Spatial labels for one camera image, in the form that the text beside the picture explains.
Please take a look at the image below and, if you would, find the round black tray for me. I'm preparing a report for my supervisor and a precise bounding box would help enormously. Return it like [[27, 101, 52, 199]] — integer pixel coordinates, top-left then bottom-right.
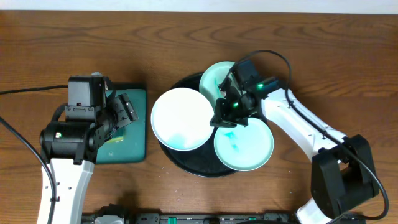
[[158, 73, 237, 177]]

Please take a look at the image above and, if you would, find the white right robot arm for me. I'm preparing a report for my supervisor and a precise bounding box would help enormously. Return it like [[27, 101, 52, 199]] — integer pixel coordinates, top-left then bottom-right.
[[208, 89, 381, 223]]

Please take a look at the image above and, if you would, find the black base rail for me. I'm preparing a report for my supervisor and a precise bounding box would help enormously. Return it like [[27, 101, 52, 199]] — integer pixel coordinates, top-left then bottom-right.
[[80, 204, 300, 224]]

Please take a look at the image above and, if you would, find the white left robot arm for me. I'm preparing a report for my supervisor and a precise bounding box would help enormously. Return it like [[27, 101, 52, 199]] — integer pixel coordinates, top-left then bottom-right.
[[37, 93, 137, 223]]

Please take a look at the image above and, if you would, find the green plate near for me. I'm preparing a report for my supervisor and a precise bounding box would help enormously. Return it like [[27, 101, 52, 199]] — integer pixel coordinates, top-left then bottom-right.
[[214, 118, 274, 172]]

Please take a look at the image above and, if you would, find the white plate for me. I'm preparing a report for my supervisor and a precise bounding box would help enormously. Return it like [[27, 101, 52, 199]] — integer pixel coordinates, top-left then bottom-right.
[[150, 88, 214, 151]]

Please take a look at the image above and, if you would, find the green plate far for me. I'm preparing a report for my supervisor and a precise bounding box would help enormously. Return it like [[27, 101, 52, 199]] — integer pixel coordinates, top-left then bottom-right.
[[199, 61, 234, 109]]

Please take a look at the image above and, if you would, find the teal rectangular water tray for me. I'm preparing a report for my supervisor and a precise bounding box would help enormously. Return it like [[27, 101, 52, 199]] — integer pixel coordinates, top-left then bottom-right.
[[96, 83, 147, 165]]

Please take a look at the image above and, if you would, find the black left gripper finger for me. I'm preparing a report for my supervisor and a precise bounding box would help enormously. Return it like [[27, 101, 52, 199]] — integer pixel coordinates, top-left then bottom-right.
[[120, 93, 138, 122], [111, 95, 131, 128]]

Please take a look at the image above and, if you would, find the green yellow sponge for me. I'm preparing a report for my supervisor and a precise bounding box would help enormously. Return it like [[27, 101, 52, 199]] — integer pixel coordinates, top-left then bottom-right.
[[106, 128, 125, 144]]

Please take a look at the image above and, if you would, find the green plate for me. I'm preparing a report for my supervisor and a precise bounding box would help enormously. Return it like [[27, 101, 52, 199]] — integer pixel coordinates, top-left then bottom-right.
[[214, 118, 274, 172], [199, 61, 234, 109]]

